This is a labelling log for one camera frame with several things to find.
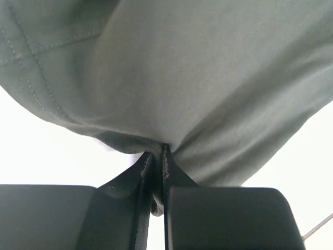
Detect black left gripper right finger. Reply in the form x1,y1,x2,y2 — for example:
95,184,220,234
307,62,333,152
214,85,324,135
162,146,304,250

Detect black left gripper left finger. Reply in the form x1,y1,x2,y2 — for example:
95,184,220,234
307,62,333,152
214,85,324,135
1,153,153,250

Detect olive green shorts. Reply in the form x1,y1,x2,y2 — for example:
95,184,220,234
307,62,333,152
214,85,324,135
0,0,333,217

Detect aluminium table edge rail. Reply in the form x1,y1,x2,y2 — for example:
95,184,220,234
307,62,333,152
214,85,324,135
302,213,333,241

